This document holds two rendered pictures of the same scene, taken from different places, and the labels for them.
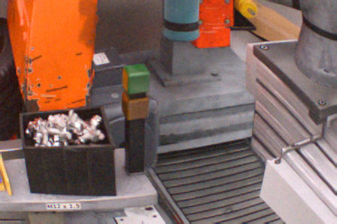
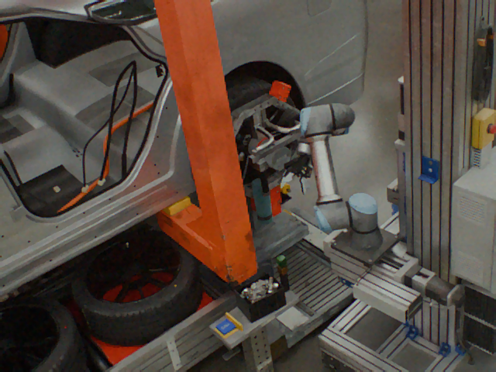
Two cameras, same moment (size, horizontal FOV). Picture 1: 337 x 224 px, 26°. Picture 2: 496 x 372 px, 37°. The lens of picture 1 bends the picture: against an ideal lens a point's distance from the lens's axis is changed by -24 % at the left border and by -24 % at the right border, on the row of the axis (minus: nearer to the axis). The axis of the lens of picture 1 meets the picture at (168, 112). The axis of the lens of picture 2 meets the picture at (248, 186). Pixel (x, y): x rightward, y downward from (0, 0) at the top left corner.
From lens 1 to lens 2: 205 cm
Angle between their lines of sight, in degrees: 11
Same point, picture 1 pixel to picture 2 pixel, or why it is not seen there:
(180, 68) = (257, 225)
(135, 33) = not seen: hidden behind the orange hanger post
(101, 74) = not seen: hidden behind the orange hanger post
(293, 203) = (373, 299)
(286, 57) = (345, 244)
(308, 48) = (356, 240)
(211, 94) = (275, 232)
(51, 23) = (235, 249)
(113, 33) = (194, 201)
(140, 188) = (292, 297)
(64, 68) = (246, 263)
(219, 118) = (281, 241)
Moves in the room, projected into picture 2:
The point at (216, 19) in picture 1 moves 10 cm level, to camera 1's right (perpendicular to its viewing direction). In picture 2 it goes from (273, 203) to (291, 198)
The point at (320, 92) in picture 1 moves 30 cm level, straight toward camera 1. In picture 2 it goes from (366, 256) to (383, 304)
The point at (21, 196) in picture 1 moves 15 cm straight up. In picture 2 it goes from (248, 328) to (243, 304)
